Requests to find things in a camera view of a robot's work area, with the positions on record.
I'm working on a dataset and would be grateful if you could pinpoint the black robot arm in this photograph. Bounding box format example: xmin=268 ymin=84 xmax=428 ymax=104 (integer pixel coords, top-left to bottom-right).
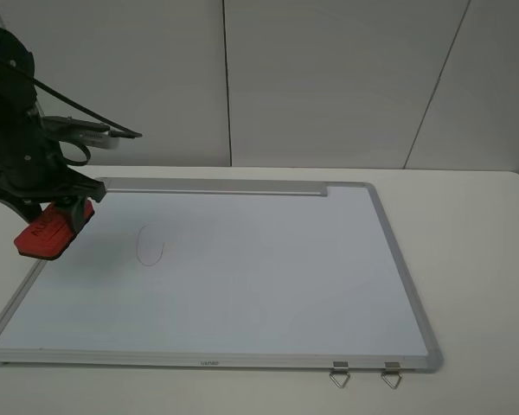
xmin=0 ymin=28 xmax=109 ymax=233

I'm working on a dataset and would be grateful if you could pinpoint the white aluminium-framed whiteboard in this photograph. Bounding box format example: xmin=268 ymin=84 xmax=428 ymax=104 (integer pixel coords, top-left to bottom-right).
xmin=0 ymin=182 xmax=443 ymax=373

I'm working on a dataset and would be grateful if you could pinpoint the red whiteboard eraser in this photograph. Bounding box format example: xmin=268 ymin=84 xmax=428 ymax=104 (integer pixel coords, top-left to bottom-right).
xmin=14 ymin=199 xmax=94 ymax=260

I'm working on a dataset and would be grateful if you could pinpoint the metal hanging clip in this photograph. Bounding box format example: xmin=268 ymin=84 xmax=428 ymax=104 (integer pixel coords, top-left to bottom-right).
xmin=381 ymin=362 xmax=402 ymax=390
xmin=329 ymin=361 xmax=351 ymax=389

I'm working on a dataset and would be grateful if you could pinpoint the left metal hanging clip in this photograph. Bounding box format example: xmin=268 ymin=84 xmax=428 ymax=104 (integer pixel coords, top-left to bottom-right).
xmin=329 ymin=361 xmax=351 ymax=389

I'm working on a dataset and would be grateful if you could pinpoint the right metal hanging clip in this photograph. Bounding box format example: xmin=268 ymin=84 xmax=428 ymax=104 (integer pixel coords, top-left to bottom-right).
xmin=381 ymin=362 xmax=402 ymax=390

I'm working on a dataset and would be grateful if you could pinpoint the grey whiteboard pen tray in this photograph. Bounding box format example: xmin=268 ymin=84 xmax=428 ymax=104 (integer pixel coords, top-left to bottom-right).
xmin=99 ymin=177 xmax=328 ymax=197

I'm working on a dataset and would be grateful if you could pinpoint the black cable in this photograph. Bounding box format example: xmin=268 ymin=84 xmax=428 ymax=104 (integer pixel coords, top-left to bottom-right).
xmin=0 ymin=49 xmax=143 ymax=167

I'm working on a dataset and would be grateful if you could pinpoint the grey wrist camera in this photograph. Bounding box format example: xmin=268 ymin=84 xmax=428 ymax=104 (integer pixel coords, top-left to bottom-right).
xmin=42 ymin=116 xmax=120 ymax=150

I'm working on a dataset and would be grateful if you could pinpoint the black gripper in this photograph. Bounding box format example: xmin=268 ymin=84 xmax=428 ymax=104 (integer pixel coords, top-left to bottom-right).
xmin=0 ymin=113 xmax=106 ymax=235

